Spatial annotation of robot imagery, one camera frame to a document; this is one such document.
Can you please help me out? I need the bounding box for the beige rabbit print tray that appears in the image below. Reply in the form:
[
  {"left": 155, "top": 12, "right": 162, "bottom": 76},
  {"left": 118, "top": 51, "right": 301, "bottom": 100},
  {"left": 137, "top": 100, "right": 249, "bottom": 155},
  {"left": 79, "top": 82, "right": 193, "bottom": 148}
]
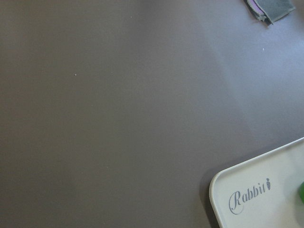
[{"left": 209, "top": 138, "right": 304, "bottom": 228}]

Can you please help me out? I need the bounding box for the pink folded cloth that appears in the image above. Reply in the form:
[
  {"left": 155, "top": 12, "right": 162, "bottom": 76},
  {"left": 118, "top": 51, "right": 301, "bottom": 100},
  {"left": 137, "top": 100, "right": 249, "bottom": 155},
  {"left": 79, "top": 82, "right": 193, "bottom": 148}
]
[{"left": 244, "top": 0, "right": 267, "bottom": 21}]

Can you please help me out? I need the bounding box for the green lime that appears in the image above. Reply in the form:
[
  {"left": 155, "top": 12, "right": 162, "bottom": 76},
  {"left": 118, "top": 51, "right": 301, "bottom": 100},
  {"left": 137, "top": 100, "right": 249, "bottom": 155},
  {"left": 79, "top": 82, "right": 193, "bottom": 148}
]
[{"left": 297, "top": 182, "right": 304, "bottom": 204}]

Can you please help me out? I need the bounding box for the grey folded cloth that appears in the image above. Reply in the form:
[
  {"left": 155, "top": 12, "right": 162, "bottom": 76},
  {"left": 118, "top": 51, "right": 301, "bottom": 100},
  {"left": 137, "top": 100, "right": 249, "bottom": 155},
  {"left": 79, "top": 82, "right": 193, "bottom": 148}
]
[{"left": 254, "top": 0, "right": 295, "bottom": 24}]

